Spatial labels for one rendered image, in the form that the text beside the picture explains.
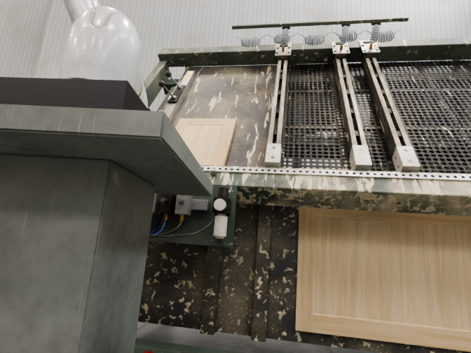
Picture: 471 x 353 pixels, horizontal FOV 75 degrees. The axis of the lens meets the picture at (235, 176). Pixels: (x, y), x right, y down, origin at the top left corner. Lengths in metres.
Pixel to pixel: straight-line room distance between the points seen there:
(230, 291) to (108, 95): 1.11
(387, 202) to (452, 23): 4.78
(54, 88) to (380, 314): 1.36
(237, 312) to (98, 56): 1.16
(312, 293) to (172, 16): 4.73
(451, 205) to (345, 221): 0.39
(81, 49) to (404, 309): 1.42
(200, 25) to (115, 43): 4.51
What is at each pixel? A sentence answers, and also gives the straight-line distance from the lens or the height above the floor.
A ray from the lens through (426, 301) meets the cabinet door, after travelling 1.54.
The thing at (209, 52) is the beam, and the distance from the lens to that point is 2.29.
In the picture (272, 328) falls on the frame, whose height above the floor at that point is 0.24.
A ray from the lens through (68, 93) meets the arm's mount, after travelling 0.60.
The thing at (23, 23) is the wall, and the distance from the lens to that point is 6.41.
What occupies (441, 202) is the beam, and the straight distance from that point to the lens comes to 1.34.
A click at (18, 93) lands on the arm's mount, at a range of 0.65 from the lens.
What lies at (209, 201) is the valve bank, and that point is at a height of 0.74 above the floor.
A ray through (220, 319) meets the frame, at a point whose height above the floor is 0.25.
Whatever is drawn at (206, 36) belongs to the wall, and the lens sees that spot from 5.12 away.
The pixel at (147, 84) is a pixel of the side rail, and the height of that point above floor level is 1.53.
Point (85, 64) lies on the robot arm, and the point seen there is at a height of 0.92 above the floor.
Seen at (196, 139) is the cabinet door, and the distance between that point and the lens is 1.55.
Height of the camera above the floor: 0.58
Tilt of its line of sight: 12 degrees up
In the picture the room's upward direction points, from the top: 4 degrees clockwise
